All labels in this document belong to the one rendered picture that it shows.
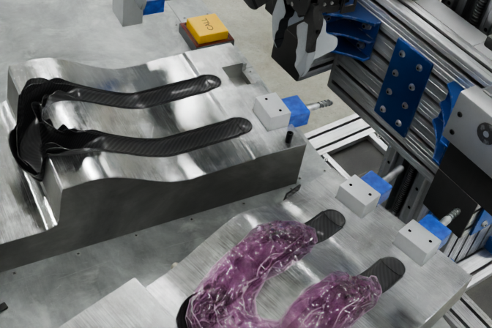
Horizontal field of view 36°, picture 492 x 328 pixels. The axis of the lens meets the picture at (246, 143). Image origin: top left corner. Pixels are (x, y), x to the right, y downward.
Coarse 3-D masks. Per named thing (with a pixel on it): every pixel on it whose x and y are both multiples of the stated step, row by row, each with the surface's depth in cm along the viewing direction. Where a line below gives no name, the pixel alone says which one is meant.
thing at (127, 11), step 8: (120, 0) 122; (128, 0) 121; (152, 0) 124; (160, 0) 125; (168, 0) 128; (112, 8) 127; (120, 8) 123; (128, 8) 122; (136, 8) 123; (152, 8) 125; (160, 8) 126; (120, 16) 124; (128, 16) 123; (136, 16) 124; (128, 24) 125; (136, 24) 125
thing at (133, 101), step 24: (24, 96) 105; (48, 96) 103; (72, 96) 109; (96, 96) 111; (120, 96) 115; (144, 96) 117; (168, 96) 117; (24, 120) 107; (48, 120) 100; (240, 120) 114; (24, 144) 107; (48, 144) 97; (72, 144) 102; (96, 144) 103; (120, 144) 105; (144, 144) 108; (168, 144) 110; (192, 144) 110; (24, 168) 103
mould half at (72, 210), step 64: (64, 64) 112; (192, 64) 122; (0, 128) 110; (128, 128) 108; (192, 128) 112; (256, 128) 113; (0, 192) 102; (64, 192) 95; (128, 192) 101; (192, 192) 107; (256, 192) 115; (0, 256) 97
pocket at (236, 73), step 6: (228, 66) 123; (234, 66) 124; (240, 66) 124; (228, 72) 124; (234, 72) 125; (240, 72) 125; (246, 72) 125; (234, 78) 125; (240, 78) 125; (246, 78) 124; (234, 84) 124; (240, 84) 124; (246, 84) 124
